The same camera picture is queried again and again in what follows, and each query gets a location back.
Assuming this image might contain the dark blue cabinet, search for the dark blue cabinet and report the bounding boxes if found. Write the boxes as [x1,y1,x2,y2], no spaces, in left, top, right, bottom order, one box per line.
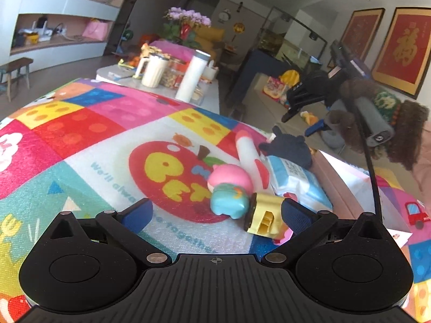
[229,49,287,108]

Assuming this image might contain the pink and blue squishy doll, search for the pink and blue squishy doll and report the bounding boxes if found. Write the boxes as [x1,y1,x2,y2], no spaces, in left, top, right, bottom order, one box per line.
[207,165,255,217]

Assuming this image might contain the pink gift bag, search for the pink gift bag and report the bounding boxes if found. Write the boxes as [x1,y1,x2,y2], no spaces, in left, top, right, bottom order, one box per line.
[82,18,109,40]

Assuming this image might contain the grey neck pillow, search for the grey neck pillow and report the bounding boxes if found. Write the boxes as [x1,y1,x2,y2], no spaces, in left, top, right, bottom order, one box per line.
[321,129,344,149]

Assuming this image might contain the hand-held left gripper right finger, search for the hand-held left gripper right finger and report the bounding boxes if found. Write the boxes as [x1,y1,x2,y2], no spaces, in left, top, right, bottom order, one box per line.
[262,199,384,265]

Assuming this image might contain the white thermos bottle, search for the white thermos bottle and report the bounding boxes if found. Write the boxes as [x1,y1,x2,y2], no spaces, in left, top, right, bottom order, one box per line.
[175,50,211,102]

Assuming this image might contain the beige sofa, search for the beige sofa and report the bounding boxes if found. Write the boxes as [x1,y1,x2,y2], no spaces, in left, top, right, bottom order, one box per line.
[269,101,371,169]

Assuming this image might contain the red framed wall picture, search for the red framed wall picture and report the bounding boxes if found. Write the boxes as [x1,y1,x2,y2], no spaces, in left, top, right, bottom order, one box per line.
[338,8,385,63]
[371,7,431,100]

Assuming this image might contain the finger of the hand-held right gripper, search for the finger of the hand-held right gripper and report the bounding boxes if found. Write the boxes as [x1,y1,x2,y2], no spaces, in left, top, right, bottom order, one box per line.
[281,103,325,123]
[305,119,332,137]

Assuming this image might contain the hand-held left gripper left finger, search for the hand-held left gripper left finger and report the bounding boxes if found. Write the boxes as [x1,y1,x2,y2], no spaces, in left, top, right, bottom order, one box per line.
[50,198,171,265]

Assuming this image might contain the yellow backpack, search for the yellow backpack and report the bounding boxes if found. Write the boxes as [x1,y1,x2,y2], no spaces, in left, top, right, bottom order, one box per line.
[281,70,300,86]

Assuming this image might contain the glass fish tank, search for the glass fish tank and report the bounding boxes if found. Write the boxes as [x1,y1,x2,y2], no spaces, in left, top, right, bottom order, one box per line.
[259,6,328,71]

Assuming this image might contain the colourful toy box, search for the colourful toy box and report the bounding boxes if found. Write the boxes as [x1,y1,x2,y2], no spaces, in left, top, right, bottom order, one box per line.
[263,77,290,100]

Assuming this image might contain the black plush toy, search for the black plush toy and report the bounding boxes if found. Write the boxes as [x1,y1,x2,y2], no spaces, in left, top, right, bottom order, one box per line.
[259,126,314,169]

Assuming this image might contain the cream lidded mug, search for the cream lidded mug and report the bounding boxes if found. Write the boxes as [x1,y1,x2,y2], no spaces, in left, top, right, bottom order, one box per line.
[135,54,169,88]

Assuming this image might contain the pink potted flowers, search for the pink potted flowers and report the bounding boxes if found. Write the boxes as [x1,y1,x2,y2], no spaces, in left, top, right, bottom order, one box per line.
[163,7,212,46]

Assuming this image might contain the black cable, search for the black cable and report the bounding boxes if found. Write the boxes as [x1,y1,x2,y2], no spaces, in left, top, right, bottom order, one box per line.
[352,106,384,216]

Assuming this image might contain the colourful printed play mat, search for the colourful printed play mat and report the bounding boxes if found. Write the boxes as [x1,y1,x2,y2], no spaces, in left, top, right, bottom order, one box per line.
[0,77,431,313]

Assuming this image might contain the wooden stool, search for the wooden stool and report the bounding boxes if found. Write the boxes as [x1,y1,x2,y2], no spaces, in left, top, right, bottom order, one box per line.
[0,58,34,102]

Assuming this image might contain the blue wet wipes pack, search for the blue wet wipes pack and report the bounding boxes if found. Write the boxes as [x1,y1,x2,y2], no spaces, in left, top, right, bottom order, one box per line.
[264,156,334,214]

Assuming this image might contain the clear snack jar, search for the clear snack jar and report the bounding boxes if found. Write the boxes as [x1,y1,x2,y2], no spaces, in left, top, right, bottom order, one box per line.
[160,57,187,88]

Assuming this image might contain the white paper sheet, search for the white paper sheet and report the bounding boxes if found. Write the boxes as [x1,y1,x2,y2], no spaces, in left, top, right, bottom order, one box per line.
[387,229,411,248]

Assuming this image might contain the white wall shelf unit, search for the white wall shelf unit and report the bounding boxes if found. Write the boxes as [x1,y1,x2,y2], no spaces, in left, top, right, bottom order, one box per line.
[0,0,135,71]

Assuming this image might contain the yellow plastic toy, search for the yellow plastic toy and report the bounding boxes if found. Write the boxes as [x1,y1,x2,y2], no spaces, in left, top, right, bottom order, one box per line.
[244,192,287,236]

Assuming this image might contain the white router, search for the white router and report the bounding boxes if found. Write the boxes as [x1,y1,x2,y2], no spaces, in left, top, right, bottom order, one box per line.
[32,20,54,41]

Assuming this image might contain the white and red toy rocket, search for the white and red toy rocket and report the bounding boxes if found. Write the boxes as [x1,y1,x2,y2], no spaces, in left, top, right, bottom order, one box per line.
[235,131,270,191]

